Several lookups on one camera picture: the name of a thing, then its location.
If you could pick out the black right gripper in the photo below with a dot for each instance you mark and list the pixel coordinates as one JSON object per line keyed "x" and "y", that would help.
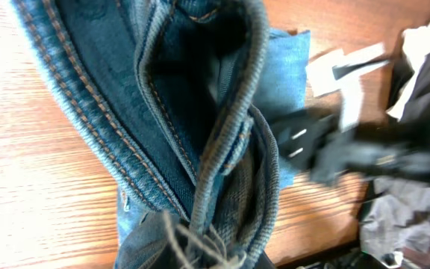
{"x": 310, "y": 142}

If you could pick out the light blue denim jeans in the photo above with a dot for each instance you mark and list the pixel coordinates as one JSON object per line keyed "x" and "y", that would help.
{"x": 177, "y": 100}

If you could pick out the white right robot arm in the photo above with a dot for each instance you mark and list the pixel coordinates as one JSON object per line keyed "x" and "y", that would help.
{"x": 404, "y": 148}

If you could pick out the grey shorts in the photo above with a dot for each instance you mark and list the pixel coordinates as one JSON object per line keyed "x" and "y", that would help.
{"x": 400, "y": 216}

